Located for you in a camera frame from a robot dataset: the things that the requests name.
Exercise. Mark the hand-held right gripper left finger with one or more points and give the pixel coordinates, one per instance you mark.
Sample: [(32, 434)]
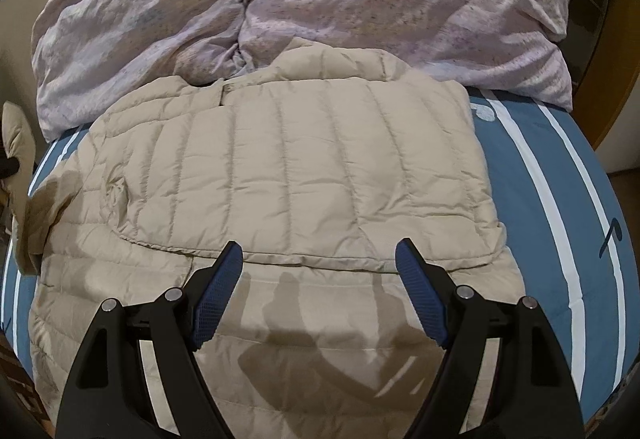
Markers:
[(215, 304)]

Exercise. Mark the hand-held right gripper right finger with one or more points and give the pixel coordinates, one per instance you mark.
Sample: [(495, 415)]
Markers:
[(422, 299)]

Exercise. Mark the beige puffer jacket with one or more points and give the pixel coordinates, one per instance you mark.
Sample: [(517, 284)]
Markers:
[(300, 159)]

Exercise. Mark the blue white striped bed sheet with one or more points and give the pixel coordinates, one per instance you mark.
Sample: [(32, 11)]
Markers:
[(530, 219)]

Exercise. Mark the beige padded cloth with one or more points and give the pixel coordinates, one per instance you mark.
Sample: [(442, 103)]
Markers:
[(16, 129)]

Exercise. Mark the wooden door frame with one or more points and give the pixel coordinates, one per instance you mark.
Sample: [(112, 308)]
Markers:
[(617, 84)]

